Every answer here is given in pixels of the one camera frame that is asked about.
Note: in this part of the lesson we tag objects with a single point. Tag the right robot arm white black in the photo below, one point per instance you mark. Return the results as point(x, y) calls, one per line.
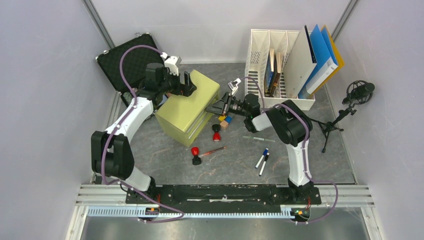
point(291, 125)

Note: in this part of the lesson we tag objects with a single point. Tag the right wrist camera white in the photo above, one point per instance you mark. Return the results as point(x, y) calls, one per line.
point(234, 86)

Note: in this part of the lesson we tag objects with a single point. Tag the blue plastic folder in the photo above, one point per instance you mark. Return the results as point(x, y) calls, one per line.
point(320, 52)

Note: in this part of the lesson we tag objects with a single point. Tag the green drawer cabinet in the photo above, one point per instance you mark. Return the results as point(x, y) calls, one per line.
point(183, 118)

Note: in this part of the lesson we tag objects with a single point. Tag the Animal Farm book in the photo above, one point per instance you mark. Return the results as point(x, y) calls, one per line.
point(269, 69)

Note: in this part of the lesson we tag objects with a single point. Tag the orange plastic folder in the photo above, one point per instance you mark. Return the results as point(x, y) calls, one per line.
point(332, 64)

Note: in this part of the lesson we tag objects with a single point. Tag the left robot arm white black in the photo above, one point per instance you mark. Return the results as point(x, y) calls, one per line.
point(111, 154)

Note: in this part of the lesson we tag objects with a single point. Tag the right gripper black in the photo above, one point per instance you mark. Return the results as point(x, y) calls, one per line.
point(216, 107)

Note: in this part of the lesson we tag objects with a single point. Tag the red pen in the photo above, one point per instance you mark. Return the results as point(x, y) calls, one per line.
point(212, 151)

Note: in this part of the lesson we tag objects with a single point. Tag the red black stamp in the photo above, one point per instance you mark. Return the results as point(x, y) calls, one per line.
point(196, 160)
point(216, 132)

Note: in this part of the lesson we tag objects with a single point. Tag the wooden cube block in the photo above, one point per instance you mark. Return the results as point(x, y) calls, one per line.
point(224, 124)

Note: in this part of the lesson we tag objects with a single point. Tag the brown small book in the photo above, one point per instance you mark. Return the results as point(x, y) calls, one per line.
point(276, 73)

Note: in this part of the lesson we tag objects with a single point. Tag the white file organizer rack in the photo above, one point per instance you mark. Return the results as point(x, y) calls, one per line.
point(260, 41)

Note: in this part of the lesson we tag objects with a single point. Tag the blue capped white marker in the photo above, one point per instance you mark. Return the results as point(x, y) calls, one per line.
point(262, 157)

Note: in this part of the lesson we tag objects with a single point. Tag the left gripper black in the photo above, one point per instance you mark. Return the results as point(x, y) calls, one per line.
point(189, 88)

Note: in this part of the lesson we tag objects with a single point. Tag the blue cylinder block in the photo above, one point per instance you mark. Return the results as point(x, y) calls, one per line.
point(228, 119)

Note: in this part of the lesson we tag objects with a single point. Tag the black microphone on tripod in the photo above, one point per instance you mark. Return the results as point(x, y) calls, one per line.
point(358, 92)

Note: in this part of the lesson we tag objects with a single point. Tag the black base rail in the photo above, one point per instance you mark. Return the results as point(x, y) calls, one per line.
point(231, 198)

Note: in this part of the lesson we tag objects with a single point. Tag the black capped white marker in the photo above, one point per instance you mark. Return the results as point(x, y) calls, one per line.
point(264, 164)

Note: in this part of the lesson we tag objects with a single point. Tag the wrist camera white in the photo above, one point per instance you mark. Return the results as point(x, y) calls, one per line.
point(171, 62)
point(234, 86)

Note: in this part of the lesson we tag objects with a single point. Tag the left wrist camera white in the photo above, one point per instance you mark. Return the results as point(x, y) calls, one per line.
point(171, 62)

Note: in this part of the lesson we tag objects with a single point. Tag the white paper box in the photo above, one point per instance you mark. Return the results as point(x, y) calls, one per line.
point(300, 64)

